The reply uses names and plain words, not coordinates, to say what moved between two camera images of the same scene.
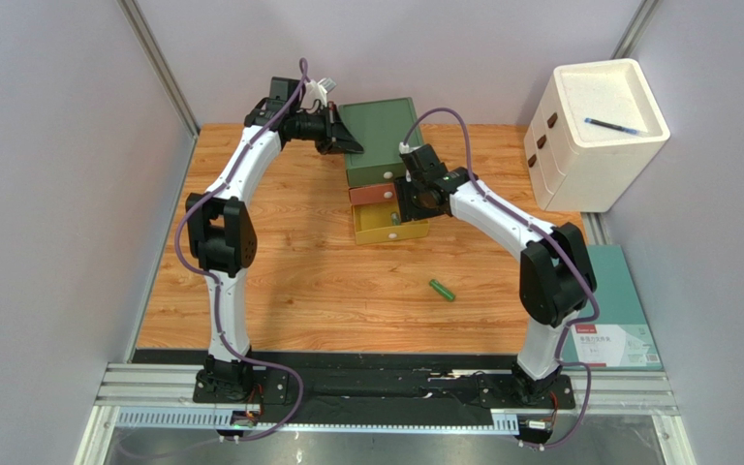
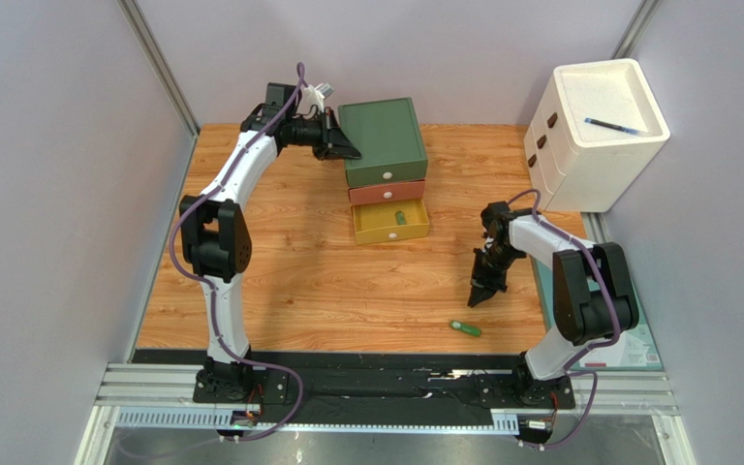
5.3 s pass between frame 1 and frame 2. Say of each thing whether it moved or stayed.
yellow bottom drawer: stayed
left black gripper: stayed
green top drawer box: stayed
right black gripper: moved
